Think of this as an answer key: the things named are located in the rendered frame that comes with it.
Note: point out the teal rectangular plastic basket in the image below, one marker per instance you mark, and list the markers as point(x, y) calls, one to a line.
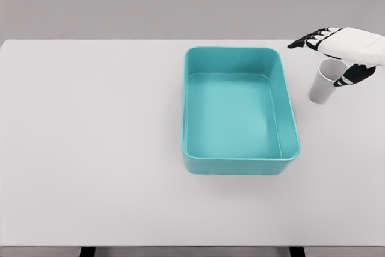
point(234, 112)

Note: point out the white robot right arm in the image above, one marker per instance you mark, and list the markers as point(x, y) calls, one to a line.
point(382, 49)

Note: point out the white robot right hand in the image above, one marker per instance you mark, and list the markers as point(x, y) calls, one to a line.
point(346, 44)

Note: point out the white paper cup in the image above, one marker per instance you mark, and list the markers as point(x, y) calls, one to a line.
point(320, 88)

